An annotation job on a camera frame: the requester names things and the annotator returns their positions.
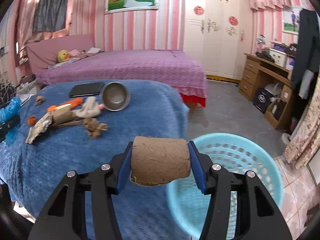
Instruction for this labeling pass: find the brown paper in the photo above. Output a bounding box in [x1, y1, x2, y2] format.
[82, 118, 108, 138]

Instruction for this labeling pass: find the black printed snack bag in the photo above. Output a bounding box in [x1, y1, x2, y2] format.
[25, 112, 53, 144]

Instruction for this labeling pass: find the brown cardboard roll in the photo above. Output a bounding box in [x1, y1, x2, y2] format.
[131, 136, 191, 187]

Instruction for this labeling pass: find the blue plastic wrapper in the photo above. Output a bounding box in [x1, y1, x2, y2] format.
[1, 97, 21, 146]

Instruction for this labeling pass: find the blue knitted blanket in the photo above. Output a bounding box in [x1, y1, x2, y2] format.
[1, 80, 188, 239]

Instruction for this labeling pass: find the light blue plastic basket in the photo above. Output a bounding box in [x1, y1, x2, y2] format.
[167, 133, 291, 239]

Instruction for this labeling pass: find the floral curtain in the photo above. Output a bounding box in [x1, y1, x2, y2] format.
[284, 76, 320, 170]

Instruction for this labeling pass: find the orange bottle cap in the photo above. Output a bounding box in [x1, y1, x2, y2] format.
[27, 116, 36, 126]

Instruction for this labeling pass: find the beige cloth rag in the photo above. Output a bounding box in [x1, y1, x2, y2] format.
[72, 96, 101, 118]

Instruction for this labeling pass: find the orange plastic tool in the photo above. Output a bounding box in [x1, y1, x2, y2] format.
[47, 98, 83, 112]

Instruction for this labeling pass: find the black shopping bag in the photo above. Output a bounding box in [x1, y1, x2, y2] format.
[253, 88, 274, 114]

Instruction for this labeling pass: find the small brown paper ball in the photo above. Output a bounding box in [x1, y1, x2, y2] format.
[35, 95, 46, 105]

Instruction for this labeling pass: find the black phone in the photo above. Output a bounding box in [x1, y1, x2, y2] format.
[69, 82, 105, 98]

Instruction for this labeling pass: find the pink steel-lined mug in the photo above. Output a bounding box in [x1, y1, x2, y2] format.
[100, 82, 131, 112]

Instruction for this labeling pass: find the wooden desk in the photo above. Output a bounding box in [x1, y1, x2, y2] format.
[239, 53, 293, 130]

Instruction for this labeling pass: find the white storage box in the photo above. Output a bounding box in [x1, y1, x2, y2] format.
[268, 48, 287, 68]

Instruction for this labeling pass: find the yellow duck plush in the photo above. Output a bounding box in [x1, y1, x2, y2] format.
[57, 50, 70, 63]

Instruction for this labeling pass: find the pink headboard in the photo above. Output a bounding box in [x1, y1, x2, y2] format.
[26, 34, 95, 75]

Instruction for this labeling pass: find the black hanging coat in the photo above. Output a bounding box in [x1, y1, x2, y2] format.
[291, 9, 319, 88]

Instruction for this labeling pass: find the purple dotted bed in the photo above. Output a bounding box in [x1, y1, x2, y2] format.
[37, 50, 207, 107]

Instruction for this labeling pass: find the desk lamp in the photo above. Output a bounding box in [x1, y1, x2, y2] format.
[256, 34, 266, 53]

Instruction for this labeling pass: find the white wardrobe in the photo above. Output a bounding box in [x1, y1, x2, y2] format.
[183, 0, 253, 80]

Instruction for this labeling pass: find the small framed couple photo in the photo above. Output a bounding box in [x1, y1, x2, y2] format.
[282, 7, 303, 35]

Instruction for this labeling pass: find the grey window curtain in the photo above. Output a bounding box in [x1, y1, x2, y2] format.
[33, 0, 68, 33]

